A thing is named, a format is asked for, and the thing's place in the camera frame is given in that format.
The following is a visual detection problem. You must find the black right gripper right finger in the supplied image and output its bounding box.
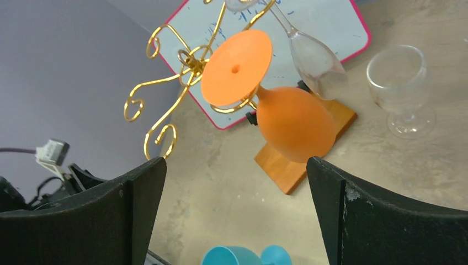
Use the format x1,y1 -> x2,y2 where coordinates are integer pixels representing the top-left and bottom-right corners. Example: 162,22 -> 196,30
306,157 -> 467,264

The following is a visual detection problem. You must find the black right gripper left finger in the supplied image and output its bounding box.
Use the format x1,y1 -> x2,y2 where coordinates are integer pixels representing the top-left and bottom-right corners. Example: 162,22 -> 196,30
1,157 -> 167,264

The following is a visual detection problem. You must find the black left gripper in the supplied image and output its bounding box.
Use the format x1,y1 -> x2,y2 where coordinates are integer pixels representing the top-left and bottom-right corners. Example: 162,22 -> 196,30
0,162 -> 109,213

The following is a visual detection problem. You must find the blue plastic wine glass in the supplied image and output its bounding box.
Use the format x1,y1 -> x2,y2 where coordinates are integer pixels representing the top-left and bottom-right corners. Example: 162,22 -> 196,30
201,245 -> 292,265

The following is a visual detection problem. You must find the orange plastic wine glass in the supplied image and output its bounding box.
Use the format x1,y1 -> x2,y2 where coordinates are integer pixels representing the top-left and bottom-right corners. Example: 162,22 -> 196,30
201,29 -> 337,163

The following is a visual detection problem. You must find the clear wine glass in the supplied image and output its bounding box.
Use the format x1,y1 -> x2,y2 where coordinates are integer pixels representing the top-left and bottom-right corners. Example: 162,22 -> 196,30
226,1 -> 349,100

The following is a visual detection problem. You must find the pink framed whiteboard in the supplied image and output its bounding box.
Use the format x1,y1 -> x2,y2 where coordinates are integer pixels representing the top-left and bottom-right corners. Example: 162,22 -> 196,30
152,1 -> 371,129

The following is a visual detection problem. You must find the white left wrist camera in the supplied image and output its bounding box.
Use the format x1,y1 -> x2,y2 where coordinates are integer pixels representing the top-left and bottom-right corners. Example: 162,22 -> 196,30
35,139 -> 70,181

